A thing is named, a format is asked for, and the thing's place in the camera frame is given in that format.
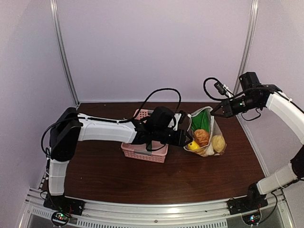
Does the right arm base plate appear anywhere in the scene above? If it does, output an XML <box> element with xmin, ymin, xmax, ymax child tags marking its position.
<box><xmin>227</xmin><ymin>196</ymin><xmax>268</xmax><ymax>215</ymax></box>

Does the clear zip top bag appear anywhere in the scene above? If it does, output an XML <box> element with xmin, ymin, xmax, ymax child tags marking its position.
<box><xmin>184</xmin><ymin>106</ymin><xmax>227</xmax><ymax>157</ymax></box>

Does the right circuit board with LEDs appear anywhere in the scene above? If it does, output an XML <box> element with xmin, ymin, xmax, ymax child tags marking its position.
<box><xmin>242</xmin><ymin>212</ymin><xmax>261</xmax><ymax>226</ymax></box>

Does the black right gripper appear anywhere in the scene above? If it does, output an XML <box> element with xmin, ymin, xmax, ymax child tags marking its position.
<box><xmin>211</xmin><ymin>93</ymin><xmax>262</xmax><ymax>118</ymax></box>

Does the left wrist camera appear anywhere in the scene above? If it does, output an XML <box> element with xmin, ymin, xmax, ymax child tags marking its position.
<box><xmin>170</xmin><ymin>110</ymin><xmax>187</xmax><ymax>131</ymax></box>

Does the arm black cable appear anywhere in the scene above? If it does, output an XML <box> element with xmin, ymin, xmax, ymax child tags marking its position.
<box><xmin>140</xmin><ymin>88</ymin><xmax>181</xmax><ymax>122</ymax></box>
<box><xmin>203</xmin><ymin>77</ymin><xmax>240</xmax><ymax>101</ymax></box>

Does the yellow lemon toy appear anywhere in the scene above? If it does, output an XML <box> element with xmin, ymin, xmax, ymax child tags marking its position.
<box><xmin>187</xmin><ymin>141</ymin><xmax>200</xmax><ymax>151</ymax></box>

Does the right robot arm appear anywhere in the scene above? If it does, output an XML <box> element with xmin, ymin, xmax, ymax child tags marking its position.
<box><xmin>211</xmin><ymin>72</ymin><xmax>304</xmax><ymax>210</ymax></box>

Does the pink perforated plastic basket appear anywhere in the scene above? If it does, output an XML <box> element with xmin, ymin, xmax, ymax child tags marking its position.
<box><xmin>120</xmin><ymin>108</ymin><xmax>169</xmax><ymax>163</ymax></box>

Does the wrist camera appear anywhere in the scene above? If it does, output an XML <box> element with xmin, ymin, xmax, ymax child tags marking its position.
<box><xmin>214</xmin><ymin>82</ymin><xmax>234</xmax><ymax>98</ymax></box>
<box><xmin>170</xmin><ymin>110</ymin><xmax>187</xmax><ymax>131</ymax></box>

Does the right aluminium corner post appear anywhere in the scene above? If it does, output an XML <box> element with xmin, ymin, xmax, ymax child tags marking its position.
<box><xmin>233</xmin><ymin>0</ymin><xmax>259</xmax><ymax>93</ymax></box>

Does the pale yellow wrinkled fruit toy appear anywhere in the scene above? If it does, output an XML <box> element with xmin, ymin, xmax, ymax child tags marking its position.
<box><xmin>212</xmin><ymin>135</ymin><xmax>226</xmax><ymax>153</ymax></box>

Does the circuit board with leds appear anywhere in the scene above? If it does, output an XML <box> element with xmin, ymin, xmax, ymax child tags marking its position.
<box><xmin>51</xmin><ymin>211</ymin><xmax>71</xmax><ymax>227</ymax></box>
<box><xmin>242</xmin><ymin>212</ymin><xmax>261</xmax><ymax>226</ymax></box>

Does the brown potato toy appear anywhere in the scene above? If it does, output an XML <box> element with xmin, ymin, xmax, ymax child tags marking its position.
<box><xmin>194</xmin><ymin>129</ymin><xmax>210</xmax><ymax>147</ymax></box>

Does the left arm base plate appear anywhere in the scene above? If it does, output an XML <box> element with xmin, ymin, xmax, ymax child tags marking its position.
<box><xmin>43</xmin><ymin>192</ymin><xmax>85</xmax><ymax>216</ymax></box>

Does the front aluminium frame rail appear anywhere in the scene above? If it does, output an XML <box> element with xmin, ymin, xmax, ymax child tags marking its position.
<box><xmin>19</xmin><ymin>187</ymin><xmax>293</xmax><ymax>228</ymax></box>

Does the aluminium corner post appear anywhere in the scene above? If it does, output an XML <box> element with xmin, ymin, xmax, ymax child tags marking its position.
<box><xmin>49</xmin><ymin>0</ymin><xmax>80</xmax><ymax>106</ymax></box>
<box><xmin>233</xmin><ymin>0</ymin><xmax>259</xmax><ymax>93</ymax></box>

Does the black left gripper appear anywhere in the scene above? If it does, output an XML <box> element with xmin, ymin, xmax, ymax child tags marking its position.
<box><xmin>154</xmin><ymin>127</ymin><xmax>193</xmax><ymax>147</ymax></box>

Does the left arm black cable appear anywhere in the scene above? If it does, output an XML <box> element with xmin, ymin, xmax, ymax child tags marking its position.
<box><xmin>140</xmin><ymin>88</ymin><xmax>181</xmax><ymax>122</ymax></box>

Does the dark green cucumber toy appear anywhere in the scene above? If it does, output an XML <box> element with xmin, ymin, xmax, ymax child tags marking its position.
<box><xmin>145</xmin><ymin>142</ymin><xmax>153</xmax><ymax>152</ymax></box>

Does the left aluminium corner post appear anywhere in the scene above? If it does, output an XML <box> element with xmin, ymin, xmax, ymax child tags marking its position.
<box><xmin>49</xmin><ymin>0</ymin><xmax>80</xmax><ymax>106</ymax></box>

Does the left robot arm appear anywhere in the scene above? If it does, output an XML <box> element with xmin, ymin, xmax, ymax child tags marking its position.
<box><xmin>48</xmin><ymin>106</ymin><xmax>192</xmax><ymax>211</ymax></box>

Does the left circuit board with LEDs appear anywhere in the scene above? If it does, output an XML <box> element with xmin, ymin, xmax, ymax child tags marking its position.
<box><xmin>51</xmin><ymin>211</ymin><xmax>71</xmax><ymax>227</ymax></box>

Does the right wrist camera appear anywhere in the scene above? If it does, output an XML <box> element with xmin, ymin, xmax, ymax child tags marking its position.
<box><xmin>214</xmin><ymin>82</ymin><xmax>234</xmax><ymax>98</ymax></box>

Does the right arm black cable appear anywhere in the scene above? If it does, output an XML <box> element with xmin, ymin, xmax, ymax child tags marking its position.
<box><xmin>203</xmin><ymin>77</ymin><xmax>240</xmax><ymax>101</ymax></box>

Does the green bok choy toy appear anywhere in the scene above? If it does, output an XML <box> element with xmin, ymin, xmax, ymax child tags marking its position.
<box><xmin>190</xmin><ymin>107</ymin><xmax>211</xmax><ymax>133</ymax></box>

